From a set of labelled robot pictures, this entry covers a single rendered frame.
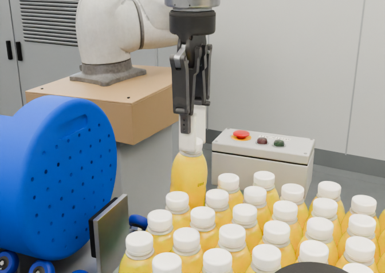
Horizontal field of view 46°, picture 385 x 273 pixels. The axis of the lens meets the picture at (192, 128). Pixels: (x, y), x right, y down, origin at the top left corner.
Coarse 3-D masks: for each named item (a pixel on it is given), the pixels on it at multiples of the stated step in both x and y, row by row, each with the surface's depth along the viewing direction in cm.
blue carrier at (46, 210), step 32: (64, 96) 81; (0, 128) 71; (32, 128) 69; (64, 128) 75; (96, 128) 83; (0, 160) 68; (32, 160) 68; (64, 160) 75; (96, 160) 85; (0, 192) 68; (32, 192) 69; (64, 192) 77; (96, 192) 86; (0, 224) 69; (32, 224) 70; (64, 224) 78; (32, 256) 75; (64, 256) 79
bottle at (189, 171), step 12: (180, 156) 80; (192, 156) 79; (204, 156) 81; (180, 168) 79; (192, 168) 79; (204, 168) 80; (180, 180) 80; (192, 180) 79; (204, 180) 81; (192, 192) 80; (204, 192) 82; (192, 204) 81; (204, 204) 84
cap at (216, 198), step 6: (210, 192) 78; (216, 192) 78; (222, 192) 78; (210, 198) 76; (216, 198) 76; (222, 198) 76; (228, 198) 77; (210, 204) 76; (216, 204) 76; (222, 204) 76
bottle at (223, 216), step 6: (228, 204) 78; (216, 210) 76; (222, 210) 76; (228, 210) 77; (216, 216) 76; (222, 216) 76; (228, 216) 77; (216, 222) 76; (222, 222) 76; (228, 222) 77
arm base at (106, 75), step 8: (80, 64) 151; (104, 64) 137; (112, 64) 137; (120, 64) 138; (128, 64) 141; (80, 72) 144; (88, 72) 138; (96, 72) 137; (104, 72) 137; (112, 72) 137; (120, 72) 139; (128, 72) 141; (136, 72) 143; (144, 72) 145; (72, 80) 143; (80, 80) 141; (88, 80) 139; (96, 80) 136; (104, 80) 134; (112, 80) 136; (120, 80) 138
